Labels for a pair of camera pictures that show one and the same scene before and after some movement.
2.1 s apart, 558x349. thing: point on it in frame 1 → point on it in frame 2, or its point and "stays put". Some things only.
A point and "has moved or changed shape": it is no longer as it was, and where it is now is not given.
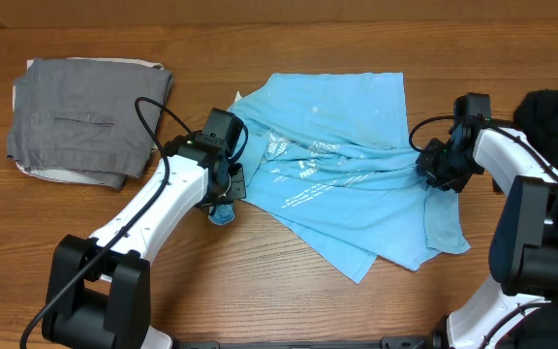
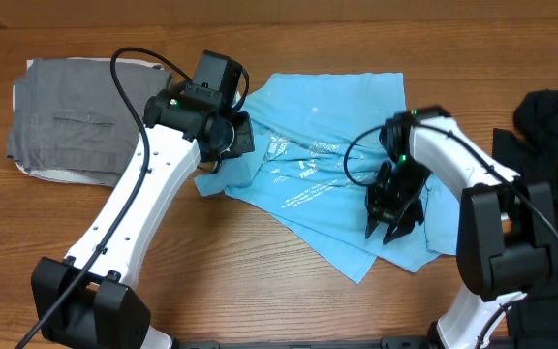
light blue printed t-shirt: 332,155 has moved or changed shape
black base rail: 409,342 stays put
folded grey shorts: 80,116 stays put
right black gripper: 424,164 → 407,220
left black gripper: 237,188 → 244,141
